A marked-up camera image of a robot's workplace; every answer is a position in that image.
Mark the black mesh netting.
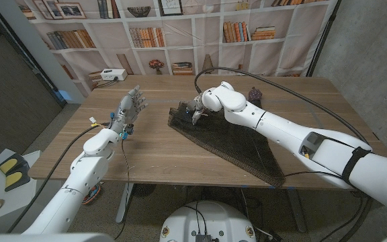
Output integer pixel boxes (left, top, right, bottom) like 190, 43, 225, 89
167, 101, 286, 188

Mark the printed bookshelf backdrop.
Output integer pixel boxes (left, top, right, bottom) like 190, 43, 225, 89
13, 0, 341, 97

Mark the black backdrop stand pole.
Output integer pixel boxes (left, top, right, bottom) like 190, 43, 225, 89
306, 0, 342, 77

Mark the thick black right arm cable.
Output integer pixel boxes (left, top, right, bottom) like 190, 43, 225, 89
193, 66, 371, 145

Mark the grey table leg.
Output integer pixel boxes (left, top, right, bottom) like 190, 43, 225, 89
286, 188, 308, 233

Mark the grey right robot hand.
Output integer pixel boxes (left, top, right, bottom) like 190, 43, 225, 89
185, 94, 211, 126

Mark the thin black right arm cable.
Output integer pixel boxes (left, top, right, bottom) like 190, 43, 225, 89
283, 169, 366, 242

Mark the white floor platform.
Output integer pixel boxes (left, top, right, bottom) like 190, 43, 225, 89
0, 149, 42, 225

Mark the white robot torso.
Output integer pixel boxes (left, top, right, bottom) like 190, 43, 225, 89
159, 200, 257, 242

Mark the white power strip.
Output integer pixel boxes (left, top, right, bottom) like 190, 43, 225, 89
99, 69, 128, 82

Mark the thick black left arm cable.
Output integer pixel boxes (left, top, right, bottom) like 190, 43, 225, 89
7, 122, 112, 233

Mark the dark perforated partition panel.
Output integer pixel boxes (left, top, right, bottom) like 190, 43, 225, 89
0, 0, 67, 167

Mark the white table leg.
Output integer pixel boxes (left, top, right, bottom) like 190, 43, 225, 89
116, 183, 136, 225

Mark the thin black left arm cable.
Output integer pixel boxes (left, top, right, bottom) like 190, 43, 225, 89
114, 137, 130, 240

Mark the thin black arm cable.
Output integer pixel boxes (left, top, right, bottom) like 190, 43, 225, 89
114, 137, 130, 240
283, 169, 366, 242

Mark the purple toy grape bunch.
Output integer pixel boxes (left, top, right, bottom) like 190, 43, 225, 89
248, 86, 263, 109

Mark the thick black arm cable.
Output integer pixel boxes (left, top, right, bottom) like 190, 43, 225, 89
7, 122, 112, 233
193, 66, 371, 145

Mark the black power strip cable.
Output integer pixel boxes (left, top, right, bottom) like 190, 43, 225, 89
95, 79, 119, 89

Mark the dark round floor object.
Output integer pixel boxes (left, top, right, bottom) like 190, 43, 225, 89
134, 184, 157, 198

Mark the black and yellow foot pedal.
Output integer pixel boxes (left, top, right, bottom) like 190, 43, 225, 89
0, 153, 32, 192

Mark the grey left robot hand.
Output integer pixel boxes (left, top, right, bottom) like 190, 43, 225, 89
108, 84, 148, 135

